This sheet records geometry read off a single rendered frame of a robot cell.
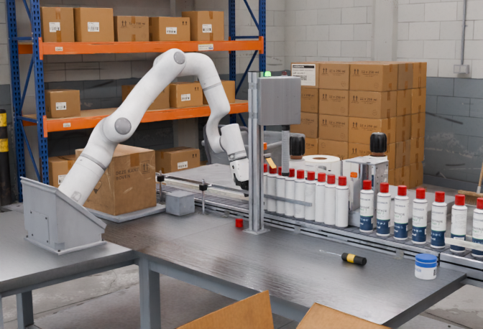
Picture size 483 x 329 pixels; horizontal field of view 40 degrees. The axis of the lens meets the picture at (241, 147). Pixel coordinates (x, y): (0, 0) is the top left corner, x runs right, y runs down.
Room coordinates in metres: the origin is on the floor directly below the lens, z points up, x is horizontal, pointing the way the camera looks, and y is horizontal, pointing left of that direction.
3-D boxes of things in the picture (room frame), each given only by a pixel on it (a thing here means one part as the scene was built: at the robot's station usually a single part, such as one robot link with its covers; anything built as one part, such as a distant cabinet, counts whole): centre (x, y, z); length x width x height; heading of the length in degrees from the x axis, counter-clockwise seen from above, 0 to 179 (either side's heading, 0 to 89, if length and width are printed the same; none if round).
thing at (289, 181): (2.77, -0.21, 0.98); 0.05 x 0.05 x 0.20
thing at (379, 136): (3.17, -0.66, 1.04); 0.09 x 0.09 x 0.29
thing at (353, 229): (2.85, -0.13, 0.86); 1.65 x 0.08 x 0.04; 47
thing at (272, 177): (2.85, -0.14, 0.98); 0.05 x 0.05 x 0.20
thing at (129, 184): (3.09, 0.59, 0.99); 0.30 x 0.24 x 0.27; 46
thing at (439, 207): (2.32, -0.71, 0.98); 0.05 x 0.05 x 0.20
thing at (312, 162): (3.34, -0.40, 0.95); 0.20 x 0.20 x 0.14
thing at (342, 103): (6.73, -1.18, 0.70); 1.20 x 0.82 x 1.39; 46
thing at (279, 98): (2.71, -0.15, 1.38); 0.17 x 0.10 x 0.19; 102
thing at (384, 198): (2.47, -0.54, 0.98); 0.05 x 0.05 x 0.20
